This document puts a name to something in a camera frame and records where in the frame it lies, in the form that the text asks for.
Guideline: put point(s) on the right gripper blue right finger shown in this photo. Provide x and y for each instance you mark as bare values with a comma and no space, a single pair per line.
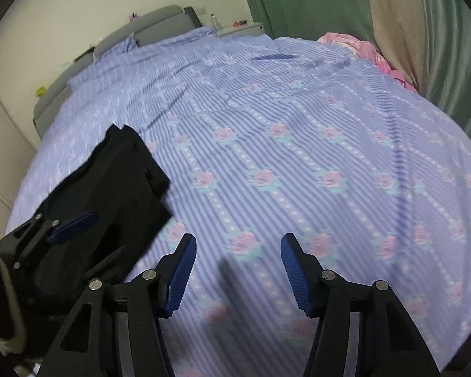
302,273

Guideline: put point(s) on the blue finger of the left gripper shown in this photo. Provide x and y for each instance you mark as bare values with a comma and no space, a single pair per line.
71,228

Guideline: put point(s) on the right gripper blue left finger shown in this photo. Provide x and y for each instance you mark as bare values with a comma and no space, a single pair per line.
176,270

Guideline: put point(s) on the black pants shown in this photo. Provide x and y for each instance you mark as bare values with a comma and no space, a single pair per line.
125,187

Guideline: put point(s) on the white louvered wardrobe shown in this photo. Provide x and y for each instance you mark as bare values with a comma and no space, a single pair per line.
16,155

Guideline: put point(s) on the purple floral bed sheet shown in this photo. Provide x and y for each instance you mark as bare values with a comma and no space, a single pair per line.
260,137

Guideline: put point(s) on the purple floral pillow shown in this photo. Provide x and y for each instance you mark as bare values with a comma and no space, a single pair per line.
117,49

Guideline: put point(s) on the grey bed headboard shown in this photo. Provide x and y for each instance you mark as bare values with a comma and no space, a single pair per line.
157,25

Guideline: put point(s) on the clear plastic bottle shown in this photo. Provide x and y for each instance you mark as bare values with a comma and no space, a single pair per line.
215,23

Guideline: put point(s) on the pink cloth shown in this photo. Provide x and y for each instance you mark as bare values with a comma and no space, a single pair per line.
365,50

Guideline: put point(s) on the white nightstand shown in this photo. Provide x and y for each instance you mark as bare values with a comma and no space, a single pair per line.
248,29

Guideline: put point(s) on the green curtain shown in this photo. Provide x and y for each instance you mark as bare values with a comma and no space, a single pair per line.
447,77

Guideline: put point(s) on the beige curtain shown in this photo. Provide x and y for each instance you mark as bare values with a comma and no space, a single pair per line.
399,31

